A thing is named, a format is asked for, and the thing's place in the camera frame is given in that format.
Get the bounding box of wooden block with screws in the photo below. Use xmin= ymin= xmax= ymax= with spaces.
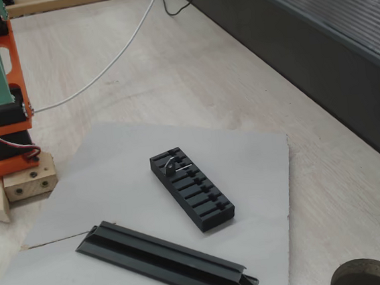
xmin=0 ymin=151 xmax=60 ymax=203

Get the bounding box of long black plastic rail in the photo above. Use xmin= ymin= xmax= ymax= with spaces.
xmin=72 ymin=206 xmax=260 ymax=285

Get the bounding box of small metal pin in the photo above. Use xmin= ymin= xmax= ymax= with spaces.
xmin=163 ymin=154 xmax=194 ymax=178

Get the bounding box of white cable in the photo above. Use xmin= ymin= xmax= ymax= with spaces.
xmin=22 ymin=0 xmax=174 ymax=115

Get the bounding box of grey cardboard mat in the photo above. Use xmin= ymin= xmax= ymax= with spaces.
xmin=0 ymin=104 xmax=304 ymax=285

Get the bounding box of black slotted holder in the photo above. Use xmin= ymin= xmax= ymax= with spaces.
xmin=148 ymin=141 xmax=238 ymax=239

